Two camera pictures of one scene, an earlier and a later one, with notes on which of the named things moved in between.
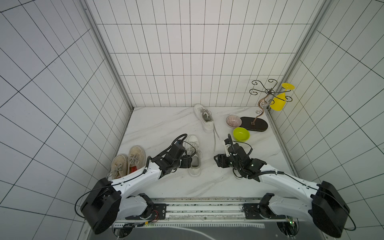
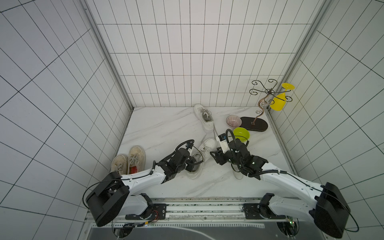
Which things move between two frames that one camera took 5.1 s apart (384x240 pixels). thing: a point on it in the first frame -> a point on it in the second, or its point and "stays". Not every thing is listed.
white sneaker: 192,149 -> 205,152
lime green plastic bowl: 241,134 stays
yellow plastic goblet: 279,102 stays
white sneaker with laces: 205,117 stays
